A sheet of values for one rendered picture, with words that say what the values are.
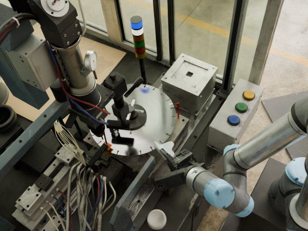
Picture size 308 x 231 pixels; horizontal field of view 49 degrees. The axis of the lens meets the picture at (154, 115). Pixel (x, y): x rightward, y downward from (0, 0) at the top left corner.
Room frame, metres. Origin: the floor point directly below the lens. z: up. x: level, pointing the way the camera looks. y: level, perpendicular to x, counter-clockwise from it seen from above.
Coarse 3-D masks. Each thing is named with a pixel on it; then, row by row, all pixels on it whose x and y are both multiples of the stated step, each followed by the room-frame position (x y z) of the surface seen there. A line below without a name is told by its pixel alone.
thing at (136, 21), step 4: (132, 16) 1.06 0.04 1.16; (136, 16) 1.06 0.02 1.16; (140, 16) 1.06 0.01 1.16; (132, 20) 1.04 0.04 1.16; (136, 20) 1.04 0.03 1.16; (140, 20) 1.04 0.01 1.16; (132, 24) 1.03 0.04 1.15; (136, 24) 1.02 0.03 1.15; (140, 24) 1.03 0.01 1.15; (132, 28) 1.03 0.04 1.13; (136, 28) 1.02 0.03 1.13
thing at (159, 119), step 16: (128, 96) 0.85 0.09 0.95; (144, 96) 0.84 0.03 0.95; (160, 96) 0.83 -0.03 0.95; (112, 112) 0.78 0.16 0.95; (160, 112) 0.75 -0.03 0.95; (144, 128) 0.69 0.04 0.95; (160, 128) 0.68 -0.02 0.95; (112, 144) 0.64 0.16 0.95; (128, 144) 0.63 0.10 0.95; (144, 144) 0.62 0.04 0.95
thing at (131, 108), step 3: (132, 102) 0.78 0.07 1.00; (132, 105) 0.76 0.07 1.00; (129, 108) 0.75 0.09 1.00; (132, 108) 0.75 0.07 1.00; (132, 111) 0.73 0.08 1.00; (135, 111) 0.74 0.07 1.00; (138, 111) 0.73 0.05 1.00; (141, 111) 0.73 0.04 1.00; (129, 114) 0.72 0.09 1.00; (132, 114) 0.73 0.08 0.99; (129, 117) 0.71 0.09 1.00
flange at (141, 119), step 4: (128, 104) 0.80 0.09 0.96; (136, 104) 0.80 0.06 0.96; (136, 108) 0.78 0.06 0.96; (140, 108) 0.77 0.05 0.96; (136, 112) 0.75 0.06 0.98; (144, 112) 0.75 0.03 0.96; (132, 116) 0.73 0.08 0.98; (136, 116) 0.73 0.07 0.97; (140, 116) 0.74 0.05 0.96; (144, 116) 0.73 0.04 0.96; (132, 120) 0.72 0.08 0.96; (136, 120) 0.72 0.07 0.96; (140, 120) 0.72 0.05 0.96; (144, 120) 0.72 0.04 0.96; (132, 124) 0.71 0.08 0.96; (136, 124) 0.70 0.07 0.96; (140, 124) 0.70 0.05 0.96; (132, 128) 0.69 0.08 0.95
